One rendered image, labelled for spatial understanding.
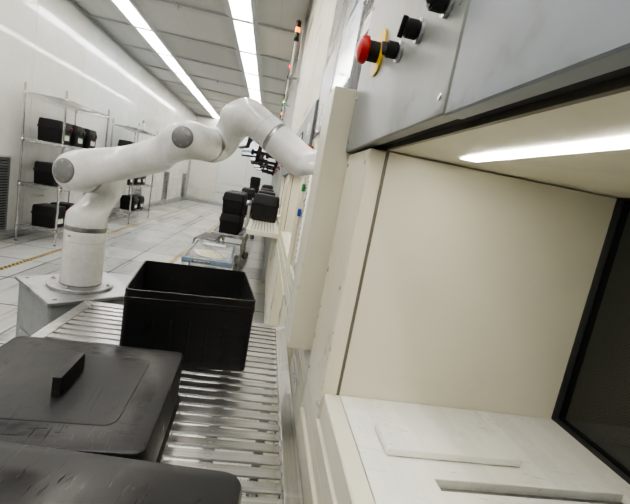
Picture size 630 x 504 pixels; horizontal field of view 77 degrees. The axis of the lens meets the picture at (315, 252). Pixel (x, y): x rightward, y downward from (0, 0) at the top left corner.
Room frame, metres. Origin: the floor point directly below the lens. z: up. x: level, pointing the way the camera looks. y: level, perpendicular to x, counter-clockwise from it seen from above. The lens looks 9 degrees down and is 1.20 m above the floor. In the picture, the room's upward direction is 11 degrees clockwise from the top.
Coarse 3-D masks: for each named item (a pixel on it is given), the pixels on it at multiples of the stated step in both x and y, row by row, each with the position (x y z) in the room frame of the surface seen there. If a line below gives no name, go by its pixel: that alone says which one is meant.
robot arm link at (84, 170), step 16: (176, 128) 1.07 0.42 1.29; (192, 128) 1.07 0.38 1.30; (208, 128) 1.14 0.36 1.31; (144, 144) 1.16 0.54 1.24; (160, 144) 1.12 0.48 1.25; (176, 144) 1.06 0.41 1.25; (192, 144) 1.07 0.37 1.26; (208, 144) 1.11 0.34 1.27; (64, 160) 1.13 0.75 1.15; (80, 160) 1.14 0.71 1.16; (96, 160) 1.15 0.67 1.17; (112, 160) 1.16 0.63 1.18; (128, 160) 1.16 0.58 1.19; (144, 160) 1.15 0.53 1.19; (160, 160) 1.14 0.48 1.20; (176, 160) 1.10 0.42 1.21; (208, 160) 1.18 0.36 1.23; (64, 176) 1.13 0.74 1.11; (80, 176) 1.13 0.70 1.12; (96, 176) 1.15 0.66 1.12; (112, 176) 1.16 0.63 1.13; (128, 176) 1.18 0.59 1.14
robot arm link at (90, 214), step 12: (96, 192) 1.24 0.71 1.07; (108, 192) 1.26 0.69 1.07; (120, 192) 1.29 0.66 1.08; (84, 204) 1.22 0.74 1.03; (96, 204) 1.24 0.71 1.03; (108, 204) 1.25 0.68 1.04; (72, 216) 1.18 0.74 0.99; (84, 216) 1.18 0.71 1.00; (96, 216) 1.21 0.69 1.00; (108, 216) 1.26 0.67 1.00; (72, 228) 1.18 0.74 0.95; (84, 228) 1.18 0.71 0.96; (96, 228) 1.21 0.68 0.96
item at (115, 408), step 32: (0, 352) 0.58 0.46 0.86; (32, 352) 0.60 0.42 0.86; (64, 352) 0.62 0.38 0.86; (96, 352) 0.64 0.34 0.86; (128, 352) 0.66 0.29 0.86; (160, 352) 0.68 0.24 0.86; (0, 384) 0.50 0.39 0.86; (32, 384) 0.51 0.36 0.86; (64, 384) 0.51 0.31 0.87; (96, 384) 0.54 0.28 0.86; (128, 384) 0.56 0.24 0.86; (160, 384) 0.57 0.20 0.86; (0, 416) 0.44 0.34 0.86; (32, 416) 0.45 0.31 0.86; (64, 416) 0.46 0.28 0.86; (96, 416) 0.47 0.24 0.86; (128, 416) 0.48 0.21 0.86; (160, 416) 0.51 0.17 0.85; (64, 448) 0.41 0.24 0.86; (96, 448) 0.42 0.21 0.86; (128, 448) 0.43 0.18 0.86; (160, 448) 0.55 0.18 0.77
